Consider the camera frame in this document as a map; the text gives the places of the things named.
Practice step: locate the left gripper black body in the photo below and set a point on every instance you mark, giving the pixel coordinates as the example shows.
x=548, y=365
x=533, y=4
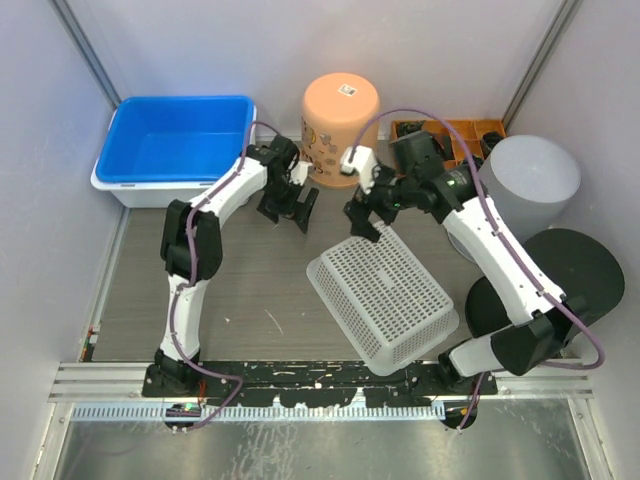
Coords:
x=284, y=195

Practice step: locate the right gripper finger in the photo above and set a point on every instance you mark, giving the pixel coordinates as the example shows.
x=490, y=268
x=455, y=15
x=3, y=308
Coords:
x=353, y=210
x=365, y=229

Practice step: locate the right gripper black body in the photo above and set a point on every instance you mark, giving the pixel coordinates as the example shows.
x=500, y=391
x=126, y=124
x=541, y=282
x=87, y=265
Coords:
x=388, y=193

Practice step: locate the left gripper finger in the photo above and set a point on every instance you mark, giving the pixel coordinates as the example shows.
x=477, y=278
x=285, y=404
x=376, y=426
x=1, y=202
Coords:
x=263, y=209
x=303, y=210

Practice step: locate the orange plastic bucket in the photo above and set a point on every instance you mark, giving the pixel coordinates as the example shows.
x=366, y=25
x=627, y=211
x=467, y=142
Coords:
x=335, y=107

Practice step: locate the blue perforated basket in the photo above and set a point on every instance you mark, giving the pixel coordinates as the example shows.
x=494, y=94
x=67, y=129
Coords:
x=389, y=307

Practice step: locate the blue plastic tub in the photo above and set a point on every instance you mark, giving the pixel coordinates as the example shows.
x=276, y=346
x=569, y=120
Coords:
x=175, y=140

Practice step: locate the grey plastic bucket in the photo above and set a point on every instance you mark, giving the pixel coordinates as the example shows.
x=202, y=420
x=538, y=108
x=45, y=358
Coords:
x=530, y=179

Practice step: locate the black plastic bucket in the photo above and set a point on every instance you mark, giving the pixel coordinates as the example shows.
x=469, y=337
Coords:
x=576, y=262

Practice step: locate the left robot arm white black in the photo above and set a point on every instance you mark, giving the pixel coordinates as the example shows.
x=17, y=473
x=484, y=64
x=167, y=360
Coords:
x=192, y=250

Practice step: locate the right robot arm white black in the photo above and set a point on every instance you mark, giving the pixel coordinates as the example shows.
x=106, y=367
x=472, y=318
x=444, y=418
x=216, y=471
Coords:
x=542, y=318

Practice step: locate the orange wooden compartment tray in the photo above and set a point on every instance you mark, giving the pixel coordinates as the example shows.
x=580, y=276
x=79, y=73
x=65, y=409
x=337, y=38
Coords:
x=480, y=136

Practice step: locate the white plastic tub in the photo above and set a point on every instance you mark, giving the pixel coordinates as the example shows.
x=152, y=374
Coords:
x=150, y=195

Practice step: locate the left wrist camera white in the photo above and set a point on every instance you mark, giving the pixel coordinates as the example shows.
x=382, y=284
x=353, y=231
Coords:
x=299, y=173

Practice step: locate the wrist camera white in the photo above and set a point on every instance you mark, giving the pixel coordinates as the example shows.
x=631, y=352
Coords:
x=360, y=161
x=299, y=173

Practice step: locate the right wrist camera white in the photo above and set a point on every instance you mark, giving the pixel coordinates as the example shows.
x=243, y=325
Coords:
x=360, y=161

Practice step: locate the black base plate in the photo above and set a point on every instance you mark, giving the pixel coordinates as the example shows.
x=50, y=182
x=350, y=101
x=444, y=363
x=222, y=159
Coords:
x=336, y=383

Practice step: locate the aluminium rail frame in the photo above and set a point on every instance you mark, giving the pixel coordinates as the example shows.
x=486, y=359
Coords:
x=104, y=392

